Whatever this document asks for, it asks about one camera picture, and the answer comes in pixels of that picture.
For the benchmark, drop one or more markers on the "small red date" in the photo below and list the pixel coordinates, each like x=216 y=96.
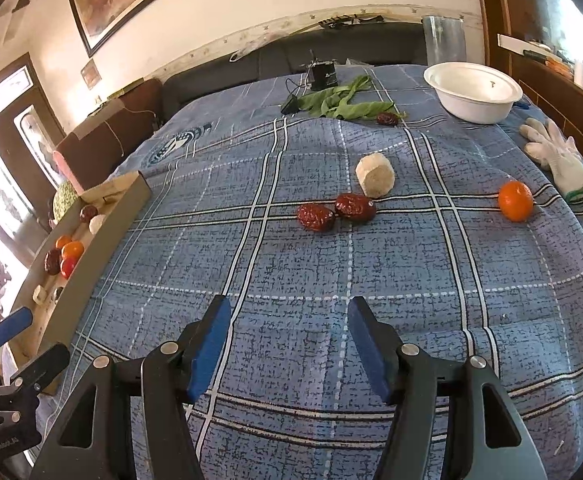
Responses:
x=387 y=119

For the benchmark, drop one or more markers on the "small wall picture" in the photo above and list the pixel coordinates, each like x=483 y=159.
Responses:
x=90 y=73

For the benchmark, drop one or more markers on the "blue plaid blanket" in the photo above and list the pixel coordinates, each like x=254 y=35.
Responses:
x=321 y=270

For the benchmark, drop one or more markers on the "cardboard box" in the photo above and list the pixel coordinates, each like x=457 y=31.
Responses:
x=101 y=245

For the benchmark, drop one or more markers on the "wooden side ledge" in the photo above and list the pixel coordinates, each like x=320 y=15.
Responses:
x=561 y=90

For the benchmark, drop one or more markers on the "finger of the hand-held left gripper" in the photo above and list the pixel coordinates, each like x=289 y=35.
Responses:
x=9 y=324
x=41 y=365

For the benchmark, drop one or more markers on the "black sofa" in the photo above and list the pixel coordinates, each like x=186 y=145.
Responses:
x=271 y=60

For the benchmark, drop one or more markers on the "black charger block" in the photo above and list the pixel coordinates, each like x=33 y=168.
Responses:
x=290 y=105

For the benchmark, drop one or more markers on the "beige yam chunk far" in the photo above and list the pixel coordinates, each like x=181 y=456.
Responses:
x=375 y=175

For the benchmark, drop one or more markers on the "floral patterned cushion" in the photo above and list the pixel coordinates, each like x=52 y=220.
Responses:
x=66 y=202

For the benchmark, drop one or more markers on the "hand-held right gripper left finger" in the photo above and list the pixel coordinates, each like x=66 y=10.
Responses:
x=210 y=345

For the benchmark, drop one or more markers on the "green leafy vegetable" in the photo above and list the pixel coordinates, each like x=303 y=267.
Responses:
x=344 y=102

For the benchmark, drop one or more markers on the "small orange tangerine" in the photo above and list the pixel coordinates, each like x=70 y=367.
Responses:
x=515 y=201

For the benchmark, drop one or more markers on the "wooden glazed door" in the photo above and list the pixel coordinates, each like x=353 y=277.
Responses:
x=1 y=160

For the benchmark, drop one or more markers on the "clear plastic container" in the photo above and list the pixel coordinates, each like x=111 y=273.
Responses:
x=444 y=40

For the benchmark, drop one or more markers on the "small dark date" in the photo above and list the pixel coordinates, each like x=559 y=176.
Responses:
x=59 y=292

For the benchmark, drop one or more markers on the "black cylindrical device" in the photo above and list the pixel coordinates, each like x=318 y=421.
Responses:
x=324 y=72

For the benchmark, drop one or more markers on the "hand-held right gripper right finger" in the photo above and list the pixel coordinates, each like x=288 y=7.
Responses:
x=369 y=347

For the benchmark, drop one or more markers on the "white knitted glove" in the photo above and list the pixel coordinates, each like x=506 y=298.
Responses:
x=559 y=155

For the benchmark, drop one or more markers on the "large red date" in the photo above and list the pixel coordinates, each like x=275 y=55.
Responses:
x=88 y=212
x=51 y=261

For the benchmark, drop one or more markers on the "white bowl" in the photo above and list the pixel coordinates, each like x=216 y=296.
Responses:
x=471 y=92

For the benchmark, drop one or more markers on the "wrinkled red date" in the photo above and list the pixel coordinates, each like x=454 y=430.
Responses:
x=315 y=217
x=355 y=207

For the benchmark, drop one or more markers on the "red cherry tomato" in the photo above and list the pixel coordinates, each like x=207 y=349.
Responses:
x=69 y=268

